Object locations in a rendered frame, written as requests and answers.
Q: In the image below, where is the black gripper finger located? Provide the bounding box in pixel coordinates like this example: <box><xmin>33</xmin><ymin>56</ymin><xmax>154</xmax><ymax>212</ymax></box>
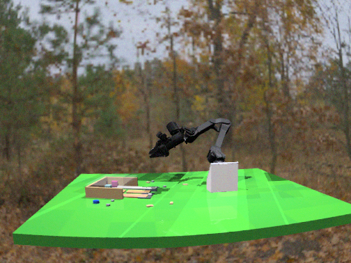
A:
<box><xmin>149</xmin><ymin>146</ymin><xmax>164</xmax><ymax>158</ymax></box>
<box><xmin>148</xmin><ymin>142</ymin><xmax>158</xmax><ymax>154</ymax></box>

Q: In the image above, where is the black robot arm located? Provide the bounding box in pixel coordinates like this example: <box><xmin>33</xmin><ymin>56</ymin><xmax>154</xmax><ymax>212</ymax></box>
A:
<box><xmin>156</xmin><ymin>118</ymin><xmax>232</xmax><ymax>163</ymax></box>

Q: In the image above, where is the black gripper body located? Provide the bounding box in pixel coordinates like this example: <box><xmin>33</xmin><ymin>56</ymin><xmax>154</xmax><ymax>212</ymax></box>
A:
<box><xmin>157</xmin><ymin>136</ymin><xmax>176</xmax><ymax>157</ymax></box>

